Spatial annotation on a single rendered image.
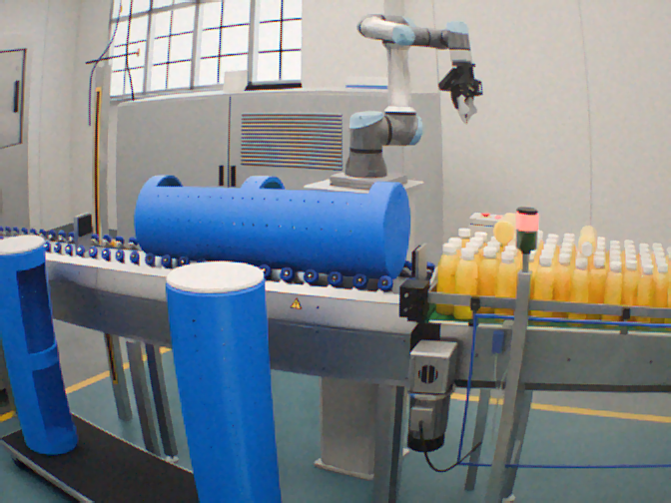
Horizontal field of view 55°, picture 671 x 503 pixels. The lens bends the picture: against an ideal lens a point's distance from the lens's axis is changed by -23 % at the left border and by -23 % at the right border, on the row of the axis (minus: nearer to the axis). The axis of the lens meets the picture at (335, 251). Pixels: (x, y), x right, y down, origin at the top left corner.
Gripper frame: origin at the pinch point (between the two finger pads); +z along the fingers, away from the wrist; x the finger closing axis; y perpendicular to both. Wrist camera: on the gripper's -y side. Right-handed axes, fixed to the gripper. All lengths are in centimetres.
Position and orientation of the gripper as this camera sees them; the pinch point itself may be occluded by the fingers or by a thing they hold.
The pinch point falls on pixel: (464, 120)
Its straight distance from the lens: 248.2
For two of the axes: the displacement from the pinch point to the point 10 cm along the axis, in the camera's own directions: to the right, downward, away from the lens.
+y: 5.0, 1.0, -8.6
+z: 0.4, 9.9, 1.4
